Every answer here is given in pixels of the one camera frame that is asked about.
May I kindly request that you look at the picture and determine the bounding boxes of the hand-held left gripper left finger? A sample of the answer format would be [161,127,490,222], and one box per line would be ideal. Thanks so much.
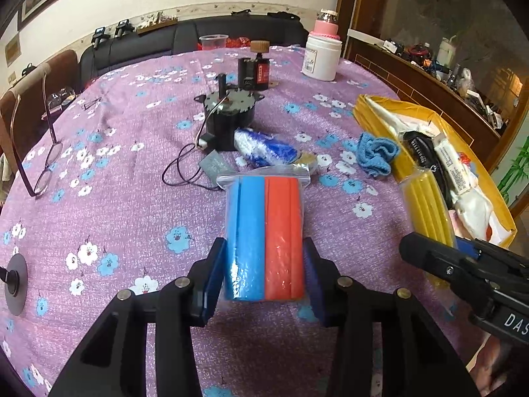
[47,237,228,397]

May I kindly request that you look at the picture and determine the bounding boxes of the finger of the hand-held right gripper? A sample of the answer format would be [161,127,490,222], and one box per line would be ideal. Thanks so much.
[399,232,480,287]
[455,238,482,259]

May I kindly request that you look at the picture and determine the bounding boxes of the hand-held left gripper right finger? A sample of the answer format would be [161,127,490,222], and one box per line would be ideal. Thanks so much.
[302,237,482,397]

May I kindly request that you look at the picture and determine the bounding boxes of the blue and orange sponge bag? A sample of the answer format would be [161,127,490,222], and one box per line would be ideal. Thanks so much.
[216,165,310,302]

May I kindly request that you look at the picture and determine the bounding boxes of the yellow taped foam tray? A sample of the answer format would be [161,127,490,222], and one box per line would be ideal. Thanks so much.
[352,93,518,290]

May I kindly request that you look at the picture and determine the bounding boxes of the person's right hand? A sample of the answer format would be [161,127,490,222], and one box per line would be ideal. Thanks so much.
[467,336,512,397]

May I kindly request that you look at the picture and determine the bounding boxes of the white plastic bag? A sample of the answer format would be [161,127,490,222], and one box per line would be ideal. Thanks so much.
[450,186,507,244]

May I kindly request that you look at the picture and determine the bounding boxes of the yellow sponge pack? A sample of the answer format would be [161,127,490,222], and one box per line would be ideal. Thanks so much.
[397,166,457,289]

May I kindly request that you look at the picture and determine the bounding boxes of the white tissue pack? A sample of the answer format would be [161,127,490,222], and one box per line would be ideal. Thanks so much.
[436,138,474,195]

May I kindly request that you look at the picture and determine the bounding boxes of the black packet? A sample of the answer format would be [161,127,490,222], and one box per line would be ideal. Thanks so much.
[400,130,455,211]

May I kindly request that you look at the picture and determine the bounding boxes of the purple floral tablecloth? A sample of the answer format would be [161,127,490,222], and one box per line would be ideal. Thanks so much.
[0,43,492,397]

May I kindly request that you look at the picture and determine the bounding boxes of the black capacitor block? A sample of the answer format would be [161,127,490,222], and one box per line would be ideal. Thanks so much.
[198,151,232,183]

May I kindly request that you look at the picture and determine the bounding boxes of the blue towel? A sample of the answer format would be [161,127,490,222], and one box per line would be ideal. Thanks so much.
[356,132,399,178]

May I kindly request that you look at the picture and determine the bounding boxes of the blue white packet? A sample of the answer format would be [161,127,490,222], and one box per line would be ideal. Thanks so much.
[233,127,299,168]

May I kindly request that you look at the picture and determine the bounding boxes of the black cylindrical motor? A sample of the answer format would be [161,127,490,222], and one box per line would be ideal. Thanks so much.
[194,73,267,152]

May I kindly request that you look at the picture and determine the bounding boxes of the wooden counter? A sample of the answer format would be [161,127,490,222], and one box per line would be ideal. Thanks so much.
[347,29,513,174]

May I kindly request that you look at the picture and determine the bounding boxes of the pile of counter clutter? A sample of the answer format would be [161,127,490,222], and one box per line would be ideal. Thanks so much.
[382,37,521,133]

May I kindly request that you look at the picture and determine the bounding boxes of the white green jug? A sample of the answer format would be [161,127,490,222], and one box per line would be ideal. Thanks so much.
[437,37,457,67]

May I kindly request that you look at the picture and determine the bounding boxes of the black round base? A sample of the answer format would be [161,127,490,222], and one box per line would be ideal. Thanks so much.
[0,254,29,317]

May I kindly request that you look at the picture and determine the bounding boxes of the purple eyeglasses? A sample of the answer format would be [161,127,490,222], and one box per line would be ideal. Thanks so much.
[12,68,63,198]

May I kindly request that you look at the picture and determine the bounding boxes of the black and red bottle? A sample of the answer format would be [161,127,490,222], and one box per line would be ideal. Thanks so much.
[237,40,270,92]

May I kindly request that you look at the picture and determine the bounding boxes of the white plastic jar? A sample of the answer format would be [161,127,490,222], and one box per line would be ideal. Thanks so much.
[301,33,343,82]

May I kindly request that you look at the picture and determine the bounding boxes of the clear plastic cup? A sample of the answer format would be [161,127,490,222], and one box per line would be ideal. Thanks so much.
[199,34,229,51]

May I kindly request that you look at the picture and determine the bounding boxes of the black sofa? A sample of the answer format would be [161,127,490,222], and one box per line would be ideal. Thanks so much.
[78,10,310,87]

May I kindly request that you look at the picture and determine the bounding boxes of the pink sleeved bottle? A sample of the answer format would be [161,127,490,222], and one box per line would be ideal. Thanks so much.
[313,8,342,40]

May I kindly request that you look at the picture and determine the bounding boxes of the brown chair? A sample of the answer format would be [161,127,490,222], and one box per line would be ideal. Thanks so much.
[0,49,81,166]

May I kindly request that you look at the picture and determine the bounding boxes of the wooden tray with ornaments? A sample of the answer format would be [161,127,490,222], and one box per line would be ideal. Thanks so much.
[136,12,180,34]

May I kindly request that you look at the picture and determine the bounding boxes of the small framed picture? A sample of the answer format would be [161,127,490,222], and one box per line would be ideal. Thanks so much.
[4,33,21,67]

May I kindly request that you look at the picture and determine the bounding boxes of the bamboo wall painting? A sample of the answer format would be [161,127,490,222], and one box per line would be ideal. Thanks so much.
[496,132,529,207]

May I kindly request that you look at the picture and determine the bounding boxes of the black motor cable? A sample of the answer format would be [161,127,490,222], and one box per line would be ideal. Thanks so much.
[161,134,220,193]

